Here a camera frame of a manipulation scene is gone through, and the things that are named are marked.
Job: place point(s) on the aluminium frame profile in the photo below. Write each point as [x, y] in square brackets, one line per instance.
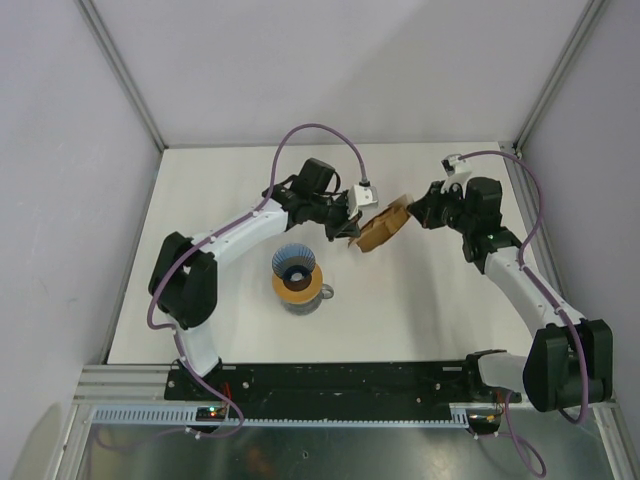
[111, 53]

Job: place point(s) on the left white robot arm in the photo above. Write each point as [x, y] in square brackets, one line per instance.
[184, 282]

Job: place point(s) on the orange coffee filter box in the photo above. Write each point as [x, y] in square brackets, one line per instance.
[382, 225]

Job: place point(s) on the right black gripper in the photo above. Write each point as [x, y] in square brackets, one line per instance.
[426, 209]

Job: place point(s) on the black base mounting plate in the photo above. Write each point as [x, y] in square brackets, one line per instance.
[359, 388]

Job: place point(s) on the brown paper coffee filters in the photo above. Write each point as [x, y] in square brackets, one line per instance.
[382, 227]

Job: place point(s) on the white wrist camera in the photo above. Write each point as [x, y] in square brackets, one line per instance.
[360, 198]
[458, 171]

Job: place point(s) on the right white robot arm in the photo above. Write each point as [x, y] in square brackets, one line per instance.
[570, 361]

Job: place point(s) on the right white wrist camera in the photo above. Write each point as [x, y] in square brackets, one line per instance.
[458, 171]

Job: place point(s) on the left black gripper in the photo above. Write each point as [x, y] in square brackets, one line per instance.
[345, 228]

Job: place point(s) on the grey slotted cable duct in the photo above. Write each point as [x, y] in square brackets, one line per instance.
[453, 416]

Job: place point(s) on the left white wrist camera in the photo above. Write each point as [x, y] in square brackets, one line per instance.
[360, 198]

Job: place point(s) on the blue glass dripper cone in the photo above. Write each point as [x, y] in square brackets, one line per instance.
[293, 262]

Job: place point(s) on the round bamboo dripper stand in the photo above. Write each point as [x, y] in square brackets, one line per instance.
[299, 292]

